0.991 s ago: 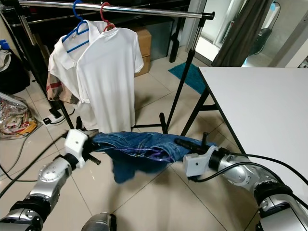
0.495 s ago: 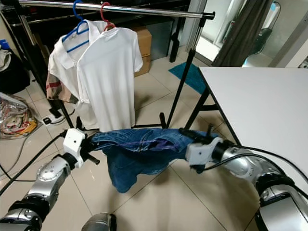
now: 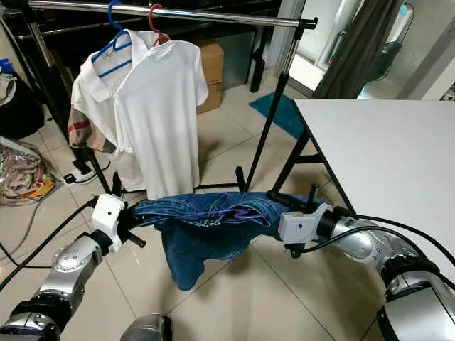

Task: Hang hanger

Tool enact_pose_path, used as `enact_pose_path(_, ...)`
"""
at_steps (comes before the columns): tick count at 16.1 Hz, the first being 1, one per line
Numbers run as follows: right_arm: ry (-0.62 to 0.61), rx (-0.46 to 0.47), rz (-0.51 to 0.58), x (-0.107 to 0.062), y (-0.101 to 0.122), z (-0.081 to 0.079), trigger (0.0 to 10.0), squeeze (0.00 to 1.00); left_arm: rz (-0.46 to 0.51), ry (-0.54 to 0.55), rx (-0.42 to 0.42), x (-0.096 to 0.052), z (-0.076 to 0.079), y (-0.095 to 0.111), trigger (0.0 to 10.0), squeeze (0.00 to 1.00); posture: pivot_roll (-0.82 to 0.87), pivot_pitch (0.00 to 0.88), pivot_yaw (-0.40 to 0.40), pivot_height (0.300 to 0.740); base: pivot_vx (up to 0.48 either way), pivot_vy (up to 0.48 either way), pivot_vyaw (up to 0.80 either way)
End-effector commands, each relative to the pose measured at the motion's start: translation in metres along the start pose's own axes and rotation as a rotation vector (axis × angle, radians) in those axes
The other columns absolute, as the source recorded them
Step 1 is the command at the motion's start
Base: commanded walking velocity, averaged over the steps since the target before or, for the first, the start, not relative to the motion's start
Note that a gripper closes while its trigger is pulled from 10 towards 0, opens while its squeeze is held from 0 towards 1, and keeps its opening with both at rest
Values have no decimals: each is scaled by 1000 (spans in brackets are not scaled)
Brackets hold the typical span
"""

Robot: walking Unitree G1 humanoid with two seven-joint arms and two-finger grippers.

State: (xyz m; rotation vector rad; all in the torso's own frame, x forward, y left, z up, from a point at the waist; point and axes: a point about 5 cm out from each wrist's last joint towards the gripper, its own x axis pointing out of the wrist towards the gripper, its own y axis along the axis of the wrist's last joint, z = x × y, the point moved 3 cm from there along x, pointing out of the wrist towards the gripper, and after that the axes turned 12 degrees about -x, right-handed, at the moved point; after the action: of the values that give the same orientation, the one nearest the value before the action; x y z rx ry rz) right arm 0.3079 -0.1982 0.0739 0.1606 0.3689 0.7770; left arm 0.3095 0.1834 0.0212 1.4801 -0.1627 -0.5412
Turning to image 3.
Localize chrome and black clothes rack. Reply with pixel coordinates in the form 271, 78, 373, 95
18, 0, 319, 196

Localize pink plastic hanger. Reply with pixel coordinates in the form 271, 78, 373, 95
148, 2, 173, 48

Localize white power strip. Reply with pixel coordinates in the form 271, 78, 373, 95
71, 166, 95, 185

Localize purple plastic hanger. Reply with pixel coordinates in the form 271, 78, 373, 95
174, 205, 278, 224

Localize plain white shirt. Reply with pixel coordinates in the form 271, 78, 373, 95
114, 39, 210, 202

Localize blue denim shorts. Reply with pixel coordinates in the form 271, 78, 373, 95
132, 192, 329, 292

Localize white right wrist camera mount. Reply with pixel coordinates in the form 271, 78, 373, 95
277, 205, 333, 247

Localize teal floor mat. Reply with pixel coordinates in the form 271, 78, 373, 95
249, 92, 312, 140

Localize cardboard box with print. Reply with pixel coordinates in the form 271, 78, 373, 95
198, 89, 225, 116

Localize white polo shirt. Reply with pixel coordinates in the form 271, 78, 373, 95
68, 30, 151, 194

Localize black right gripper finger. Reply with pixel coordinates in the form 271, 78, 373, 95
269, 189, 300, 210

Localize dark grey curtain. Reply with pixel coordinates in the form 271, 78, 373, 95
313, 0, 405, 100

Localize black bag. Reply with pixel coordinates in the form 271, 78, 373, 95
0, 60, 56, 141

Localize clear plastic bag of clothes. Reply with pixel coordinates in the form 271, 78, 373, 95
0, 139, 63, 207

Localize blue plastic hanger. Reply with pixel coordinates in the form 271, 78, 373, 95
90, 0, 136, 79

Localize white table with black legs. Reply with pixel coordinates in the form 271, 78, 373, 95
270, 98, 455, 285

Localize black desk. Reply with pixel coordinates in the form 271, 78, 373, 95
11, 0, 285, 93

